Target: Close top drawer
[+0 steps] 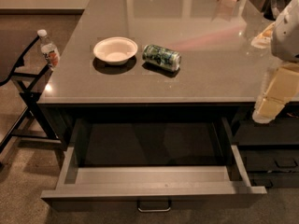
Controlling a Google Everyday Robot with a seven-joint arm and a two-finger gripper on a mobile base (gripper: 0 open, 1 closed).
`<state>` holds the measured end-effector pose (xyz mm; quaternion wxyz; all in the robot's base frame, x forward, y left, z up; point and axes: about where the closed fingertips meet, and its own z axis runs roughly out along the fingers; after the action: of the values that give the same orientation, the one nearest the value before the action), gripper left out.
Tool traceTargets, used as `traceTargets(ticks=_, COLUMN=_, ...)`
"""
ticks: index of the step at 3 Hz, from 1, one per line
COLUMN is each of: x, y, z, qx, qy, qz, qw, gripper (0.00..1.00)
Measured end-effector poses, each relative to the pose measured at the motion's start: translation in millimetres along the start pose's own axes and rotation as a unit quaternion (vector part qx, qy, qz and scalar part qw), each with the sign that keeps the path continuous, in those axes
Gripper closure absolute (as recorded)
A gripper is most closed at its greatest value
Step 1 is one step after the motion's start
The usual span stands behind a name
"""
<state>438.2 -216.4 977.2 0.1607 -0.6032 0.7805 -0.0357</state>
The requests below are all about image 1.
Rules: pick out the glass jar with snacks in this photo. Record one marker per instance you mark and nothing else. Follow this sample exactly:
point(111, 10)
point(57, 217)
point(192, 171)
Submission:
point(263, 39)

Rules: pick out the dark lower side drawers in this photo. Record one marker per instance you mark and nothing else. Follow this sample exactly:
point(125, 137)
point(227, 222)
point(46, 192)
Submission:
point(270, 152)

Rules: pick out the clear plastic water bottle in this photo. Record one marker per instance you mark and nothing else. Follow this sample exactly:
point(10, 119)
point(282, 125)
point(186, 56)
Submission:
point(48, 49)

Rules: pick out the green soda can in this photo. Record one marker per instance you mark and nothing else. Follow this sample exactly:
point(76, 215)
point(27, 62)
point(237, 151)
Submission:
point(164, 58)

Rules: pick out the grey top drawer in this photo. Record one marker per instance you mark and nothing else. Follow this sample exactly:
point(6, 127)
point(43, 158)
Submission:
point(194, 165)

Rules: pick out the black metal chair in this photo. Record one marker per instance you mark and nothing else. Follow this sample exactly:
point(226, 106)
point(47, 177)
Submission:
point(31, 123)

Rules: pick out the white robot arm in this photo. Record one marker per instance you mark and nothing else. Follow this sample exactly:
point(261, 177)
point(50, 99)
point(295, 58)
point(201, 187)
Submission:
point(285, 37)

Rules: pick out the white paper bowl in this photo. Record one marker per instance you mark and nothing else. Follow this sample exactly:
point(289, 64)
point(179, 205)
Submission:
point(115, 50)

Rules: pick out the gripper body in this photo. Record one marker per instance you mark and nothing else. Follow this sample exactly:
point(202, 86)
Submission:
point(287, 36)

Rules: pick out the metal drawer handle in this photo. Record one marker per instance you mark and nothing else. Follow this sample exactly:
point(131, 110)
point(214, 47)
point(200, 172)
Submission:
point(153, 206)

